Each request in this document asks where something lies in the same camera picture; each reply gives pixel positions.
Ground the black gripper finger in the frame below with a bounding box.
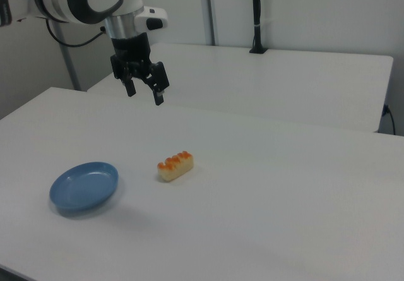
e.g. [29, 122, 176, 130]
[121, 68, 137, 98]
[141, 61, 170, 107]

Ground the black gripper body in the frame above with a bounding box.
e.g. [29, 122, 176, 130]
[109, 32, 156, 81]

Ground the bread loaf with orange glaze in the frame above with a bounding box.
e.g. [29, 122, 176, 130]
[156, 151, 194, 183]

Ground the blue round plate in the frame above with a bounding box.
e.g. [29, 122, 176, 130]
[49, 162, 119, 214]

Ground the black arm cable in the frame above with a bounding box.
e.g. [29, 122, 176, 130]
[45, 18, 107, 48]

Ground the grey metal partition post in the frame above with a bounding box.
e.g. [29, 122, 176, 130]
[205, 0, 220, 46]
[56, 21, 88, 92]

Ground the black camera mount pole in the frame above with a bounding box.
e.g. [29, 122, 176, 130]
[249, 0, 270, 55]

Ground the black corrugated hose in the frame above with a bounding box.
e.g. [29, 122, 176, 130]
[0, 0, 14, 27]

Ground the black wall power cable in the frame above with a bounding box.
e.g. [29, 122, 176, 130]
[383, 104, 397, 135]

